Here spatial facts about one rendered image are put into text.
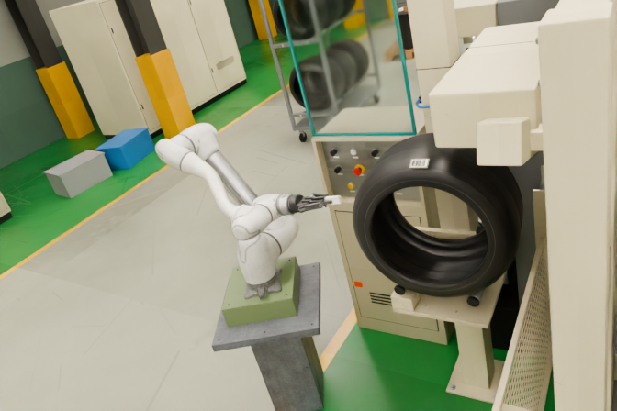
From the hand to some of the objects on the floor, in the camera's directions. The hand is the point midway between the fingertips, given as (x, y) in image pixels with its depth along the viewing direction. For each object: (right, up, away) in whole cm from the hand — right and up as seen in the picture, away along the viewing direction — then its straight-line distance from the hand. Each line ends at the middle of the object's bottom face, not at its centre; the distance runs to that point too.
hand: (333, 200), depth 208 cm
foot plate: (+77, -93, +58) cm, 134 cm away
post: (+77, -93, +58) cm, 134 cm away
